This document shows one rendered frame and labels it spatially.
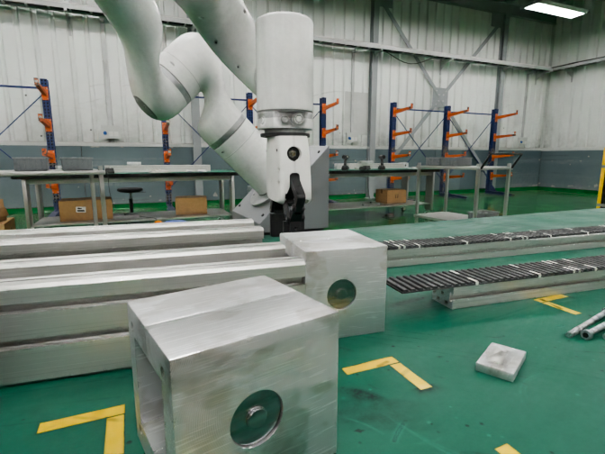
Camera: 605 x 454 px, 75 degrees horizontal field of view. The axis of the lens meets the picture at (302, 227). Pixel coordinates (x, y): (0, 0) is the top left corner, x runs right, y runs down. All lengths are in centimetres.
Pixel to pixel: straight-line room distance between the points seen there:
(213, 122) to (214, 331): 83
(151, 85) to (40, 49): 741
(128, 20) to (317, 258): 66
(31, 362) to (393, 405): 29
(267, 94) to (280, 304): 39
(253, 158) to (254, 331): 83
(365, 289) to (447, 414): 15
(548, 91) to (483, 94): 247
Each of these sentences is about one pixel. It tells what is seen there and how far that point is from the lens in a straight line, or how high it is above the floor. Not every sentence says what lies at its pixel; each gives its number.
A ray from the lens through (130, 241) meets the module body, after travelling 55.
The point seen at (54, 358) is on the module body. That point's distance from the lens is 40.
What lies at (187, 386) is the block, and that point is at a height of 86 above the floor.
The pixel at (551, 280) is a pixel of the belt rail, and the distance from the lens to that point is 63.
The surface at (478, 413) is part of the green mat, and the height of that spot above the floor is 78.
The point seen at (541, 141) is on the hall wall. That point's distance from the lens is 1380.
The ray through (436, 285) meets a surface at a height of 81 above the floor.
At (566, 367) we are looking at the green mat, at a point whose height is 78.
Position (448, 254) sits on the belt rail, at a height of 79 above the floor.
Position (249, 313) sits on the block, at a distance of 24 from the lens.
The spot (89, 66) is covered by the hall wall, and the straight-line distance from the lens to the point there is 828.
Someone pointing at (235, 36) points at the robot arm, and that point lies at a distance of 68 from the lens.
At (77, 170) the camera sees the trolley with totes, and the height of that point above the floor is 86.
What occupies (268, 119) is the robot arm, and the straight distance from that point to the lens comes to 58.
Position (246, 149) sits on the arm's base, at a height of 98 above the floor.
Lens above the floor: 96
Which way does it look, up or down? 10 degrees down
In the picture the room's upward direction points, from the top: straight up
